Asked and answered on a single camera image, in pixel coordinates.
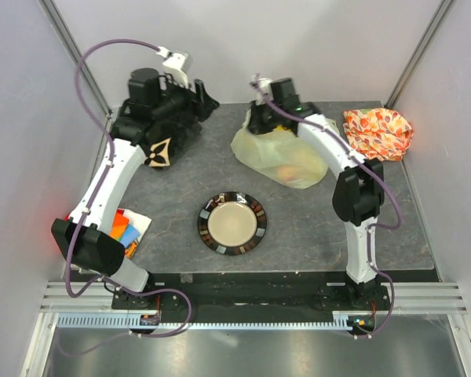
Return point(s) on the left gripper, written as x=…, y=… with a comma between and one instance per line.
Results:
x=199, y=105

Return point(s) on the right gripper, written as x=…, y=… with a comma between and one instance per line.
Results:
x=253, y=123

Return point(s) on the pale green plastic bag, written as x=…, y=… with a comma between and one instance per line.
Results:
x=265, y=153

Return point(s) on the black rimmed ceramic plate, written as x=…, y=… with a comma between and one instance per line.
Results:
x=232, y=223

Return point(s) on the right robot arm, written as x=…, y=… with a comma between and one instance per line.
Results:
x=360, y=189

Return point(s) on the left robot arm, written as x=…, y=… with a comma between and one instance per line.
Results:
x=123, y=155

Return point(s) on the yellow fake banana bunch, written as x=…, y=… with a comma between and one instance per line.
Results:
x=283, y=128

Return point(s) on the orange fake fruit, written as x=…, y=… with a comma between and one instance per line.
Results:
x=288, y=174

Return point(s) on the black floral patterned cloth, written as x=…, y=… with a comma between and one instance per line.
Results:
x=168, y=140

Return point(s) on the orange floral cloth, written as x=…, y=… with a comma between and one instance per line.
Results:
x=378, y=133

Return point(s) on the rainbow striped cloth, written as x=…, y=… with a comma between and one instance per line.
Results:
x=129, y=231

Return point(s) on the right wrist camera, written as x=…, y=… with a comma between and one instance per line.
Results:
x=263, y=90

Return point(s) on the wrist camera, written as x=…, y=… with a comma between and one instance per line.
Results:
x=263, y=90
x=175, y=64

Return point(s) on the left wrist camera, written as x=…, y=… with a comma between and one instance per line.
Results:
x=175, y=64

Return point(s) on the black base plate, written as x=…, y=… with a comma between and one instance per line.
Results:
x=326, y=291

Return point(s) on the grey slotted cable duct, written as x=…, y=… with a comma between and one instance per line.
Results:
x=139, y=321

